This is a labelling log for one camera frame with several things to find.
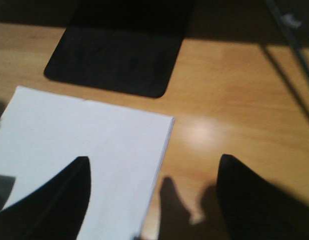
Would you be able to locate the white paper sheets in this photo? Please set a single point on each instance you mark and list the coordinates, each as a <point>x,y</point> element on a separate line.
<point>42,132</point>

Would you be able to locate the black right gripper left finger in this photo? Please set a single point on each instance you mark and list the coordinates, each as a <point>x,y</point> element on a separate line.
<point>55,211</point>

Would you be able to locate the black monitor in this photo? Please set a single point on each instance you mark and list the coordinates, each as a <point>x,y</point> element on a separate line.
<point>126,46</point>

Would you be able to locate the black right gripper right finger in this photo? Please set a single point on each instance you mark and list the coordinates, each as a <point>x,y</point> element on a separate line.
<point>254,209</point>

